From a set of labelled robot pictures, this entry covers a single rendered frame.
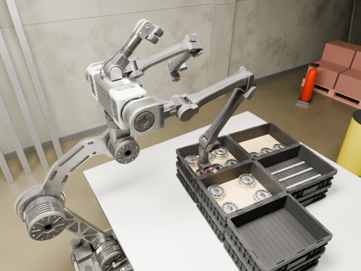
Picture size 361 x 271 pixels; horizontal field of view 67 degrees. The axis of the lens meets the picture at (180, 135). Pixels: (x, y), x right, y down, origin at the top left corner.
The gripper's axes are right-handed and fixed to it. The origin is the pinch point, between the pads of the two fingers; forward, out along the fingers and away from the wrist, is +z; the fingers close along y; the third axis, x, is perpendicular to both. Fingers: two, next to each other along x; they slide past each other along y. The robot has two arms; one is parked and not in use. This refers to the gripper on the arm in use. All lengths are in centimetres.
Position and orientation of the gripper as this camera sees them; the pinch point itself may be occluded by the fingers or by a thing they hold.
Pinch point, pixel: (203, 172)
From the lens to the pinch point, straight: 170.1
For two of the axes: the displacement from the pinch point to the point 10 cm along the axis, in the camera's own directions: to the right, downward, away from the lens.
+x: -9.2, 2.5, -3.1
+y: -4.0, -5.0, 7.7
